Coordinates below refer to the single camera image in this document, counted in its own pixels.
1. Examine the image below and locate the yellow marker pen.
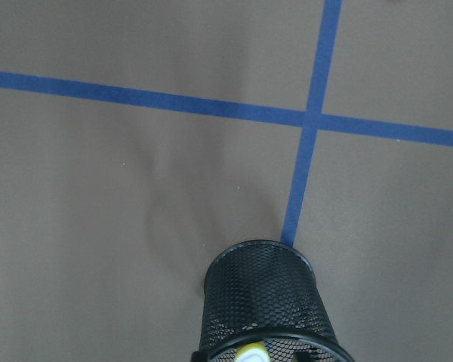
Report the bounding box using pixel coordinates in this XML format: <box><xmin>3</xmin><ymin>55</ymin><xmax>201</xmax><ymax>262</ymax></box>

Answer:
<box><xmin>234</xmin><ymin>342</ymin><xmax>270</xmax><ymax>362</ymax></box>

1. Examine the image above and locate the black mesh pen cup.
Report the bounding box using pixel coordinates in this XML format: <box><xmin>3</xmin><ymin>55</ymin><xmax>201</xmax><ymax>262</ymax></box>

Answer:
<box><xmin>190</xmin><ymin>240</ymin><xmax>353</xmax><ymax>361</ymax></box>

